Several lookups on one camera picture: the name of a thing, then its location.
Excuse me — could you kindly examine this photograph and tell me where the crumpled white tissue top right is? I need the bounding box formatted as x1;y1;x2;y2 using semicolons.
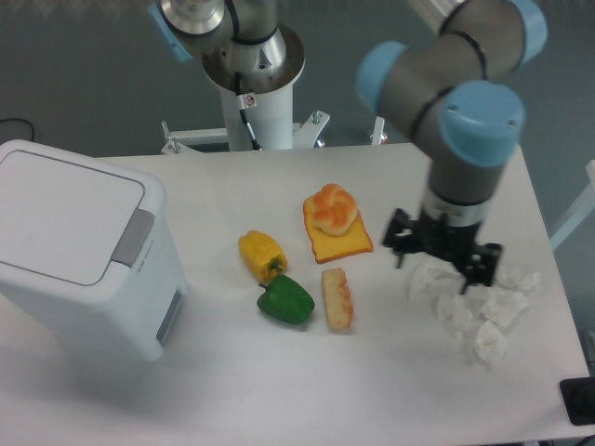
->
496;264;541;294

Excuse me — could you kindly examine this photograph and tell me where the long bread slice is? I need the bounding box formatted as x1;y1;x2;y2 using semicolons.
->
322;268;354;332

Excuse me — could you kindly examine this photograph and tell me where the black device at edge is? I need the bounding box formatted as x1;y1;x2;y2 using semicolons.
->
559;376;595;426

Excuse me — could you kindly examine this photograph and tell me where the yellow bell pepper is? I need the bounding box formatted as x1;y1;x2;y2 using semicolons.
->
238;230;288;283

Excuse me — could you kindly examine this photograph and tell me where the white push-button trash can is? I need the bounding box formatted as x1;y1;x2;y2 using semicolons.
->
1;140;188;361

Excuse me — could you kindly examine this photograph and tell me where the crumpled white tissue bottom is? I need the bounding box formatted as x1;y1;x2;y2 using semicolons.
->
473;321;508;369

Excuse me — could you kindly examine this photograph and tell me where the orange toast slice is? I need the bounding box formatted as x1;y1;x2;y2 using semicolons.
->
302;196;374;264

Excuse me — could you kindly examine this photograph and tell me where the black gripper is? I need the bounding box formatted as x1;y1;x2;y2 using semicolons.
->
382;208;504;294

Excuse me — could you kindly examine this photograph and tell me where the crumpled white tissue centre left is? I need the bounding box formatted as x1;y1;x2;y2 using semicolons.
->
436;294;473;332

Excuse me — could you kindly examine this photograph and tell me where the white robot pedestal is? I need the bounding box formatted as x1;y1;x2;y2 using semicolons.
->
160;87;391;155

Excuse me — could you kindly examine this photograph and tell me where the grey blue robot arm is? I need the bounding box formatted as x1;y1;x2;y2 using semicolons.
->
150;1;548;286

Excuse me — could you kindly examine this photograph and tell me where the knotted bread roll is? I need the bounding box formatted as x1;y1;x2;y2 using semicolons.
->
307;183;359;236

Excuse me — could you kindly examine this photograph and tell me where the black cable on floor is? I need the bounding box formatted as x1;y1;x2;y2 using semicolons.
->
0;117;36;140

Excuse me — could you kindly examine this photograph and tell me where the green bell pepper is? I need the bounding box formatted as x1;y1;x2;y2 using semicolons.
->
257;275;315;325

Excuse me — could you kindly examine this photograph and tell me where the crumpled white tissue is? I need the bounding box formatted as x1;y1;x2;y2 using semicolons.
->
496;264;541;294
436;294;473;332
473;321;508;369
407;257;461;300
481;288;529;328

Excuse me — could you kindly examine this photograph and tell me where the crumpled white tissue centre right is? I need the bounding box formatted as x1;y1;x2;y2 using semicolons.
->
481;288;529;328

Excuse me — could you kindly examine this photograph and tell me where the white frame post right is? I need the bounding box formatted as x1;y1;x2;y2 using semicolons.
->
549;160;594;251

